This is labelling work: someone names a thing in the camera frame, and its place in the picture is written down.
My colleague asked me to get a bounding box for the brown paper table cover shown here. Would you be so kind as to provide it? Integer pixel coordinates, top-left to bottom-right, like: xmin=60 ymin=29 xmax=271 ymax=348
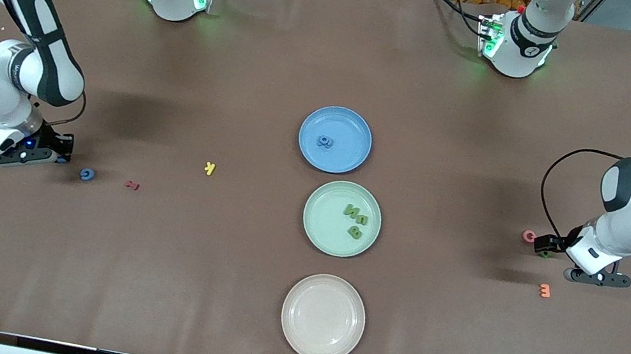
xmin=0 ymin=0 xmax=631 ymax=354

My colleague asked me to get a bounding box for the blue plate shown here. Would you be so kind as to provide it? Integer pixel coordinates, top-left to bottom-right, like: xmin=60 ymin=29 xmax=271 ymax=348
xmin=293 ymin=101 xmax=378 ymax=180

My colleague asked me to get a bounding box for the light green plate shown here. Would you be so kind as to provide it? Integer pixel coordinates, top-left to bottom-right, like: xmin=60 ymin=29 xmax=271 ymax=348
xmin=297 ymin=174 xmax=388 ymax=263

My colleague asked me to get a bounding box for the pale pink plate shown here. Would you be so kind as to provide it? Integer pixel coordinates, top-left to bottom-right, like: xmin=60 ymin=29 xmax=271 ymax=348
xmin=274 ymin=267 xmax=373 ymax=354

